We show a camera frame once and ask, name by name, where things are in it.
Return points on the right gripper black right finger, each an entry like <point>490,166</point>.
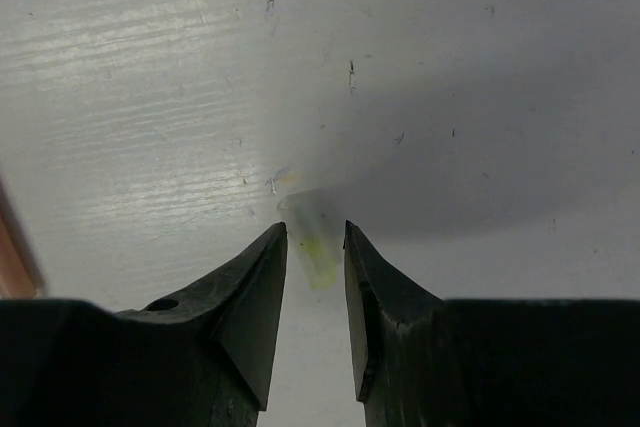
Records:
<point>419,360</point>

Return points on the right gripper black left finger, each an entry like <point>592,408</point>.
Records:
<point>200,356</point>

